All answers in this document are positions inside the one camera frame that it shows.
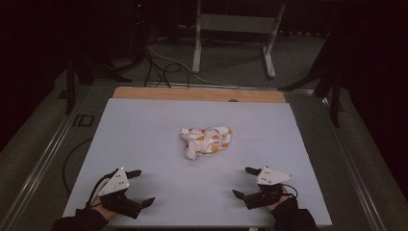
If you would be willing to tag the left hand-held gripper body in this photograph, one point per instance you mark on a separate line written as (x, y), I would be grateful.
(115, 184)

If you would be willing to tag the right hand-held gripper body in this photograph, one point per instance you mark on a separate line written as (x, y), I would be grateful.
(271, 176)

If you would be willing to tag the white fruit-print pants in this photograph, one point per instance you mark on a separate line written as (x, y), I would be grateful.
(205, 141)

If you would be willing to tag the person's right hand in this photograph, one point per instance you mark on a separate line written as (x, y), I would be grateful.
(280, 202)

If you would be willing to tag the person's left hand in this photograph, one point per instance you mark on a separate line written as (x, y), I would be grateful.
(102, 209)

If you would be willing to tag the white table cover board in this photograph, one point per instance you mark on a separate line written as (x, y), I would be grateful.
(144, 134)

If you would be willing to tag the black tripod stand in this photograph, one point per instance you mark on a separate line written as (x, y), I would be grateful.
(335, 102)

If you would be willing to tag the white metal stand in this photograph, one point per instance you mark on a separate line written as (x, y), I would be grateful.
(235, 24)

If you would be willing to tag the aluminium floor rail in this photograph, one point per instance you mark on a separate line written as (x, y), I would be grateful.
(205, 85)
(41, 160)
(356, 179)

